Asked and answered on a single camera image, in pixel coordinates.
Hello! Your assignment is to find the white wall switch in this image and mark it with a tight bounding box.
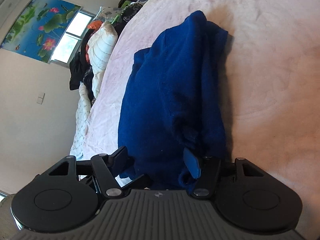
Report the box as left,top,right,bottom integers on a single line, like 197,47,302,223
37,93,45,105

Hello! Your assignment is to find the green plastic chair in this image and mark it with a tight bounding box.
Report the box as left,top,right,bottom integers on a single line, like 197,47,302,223
112,1,132,24

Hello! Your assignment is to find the window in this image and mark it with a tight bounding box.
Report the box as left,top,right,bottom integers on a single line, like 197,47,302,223
50,10,94,67

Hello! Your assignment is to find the orange garment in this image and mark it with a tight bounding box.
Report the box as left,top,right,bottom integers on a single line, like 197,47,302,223
87,21,103,30

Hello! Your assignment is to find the black jacket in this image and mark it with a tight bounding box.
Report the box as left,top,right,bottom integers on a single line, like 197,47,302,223
69,29,93,91

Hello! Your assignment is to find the pink bed sheet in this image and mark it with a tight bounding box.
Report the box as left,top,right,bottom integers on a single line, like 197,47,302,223
83,0,319,239

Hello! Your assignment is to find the blue knit sweater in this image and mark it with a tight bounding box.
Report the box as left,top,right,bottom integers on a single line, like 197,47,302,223
118,11,228,190

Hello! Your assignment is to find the leopard print garment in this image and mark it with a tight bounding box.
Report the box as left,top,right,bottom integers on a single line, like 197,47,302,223
115,2,144,31

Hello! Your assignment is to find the lotus print roller blind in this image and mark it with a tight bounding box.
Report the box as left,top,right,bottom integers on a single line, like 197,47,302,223
1,0,81,63

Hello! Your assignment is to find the floral cushion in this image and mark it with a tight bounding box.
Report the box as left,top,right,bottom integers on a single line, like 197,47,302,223
93,7,122,23

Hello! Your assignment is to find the white script-print quilt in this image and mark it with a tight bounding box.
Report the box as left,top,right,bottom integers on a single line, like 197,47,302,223
70,82,92,160

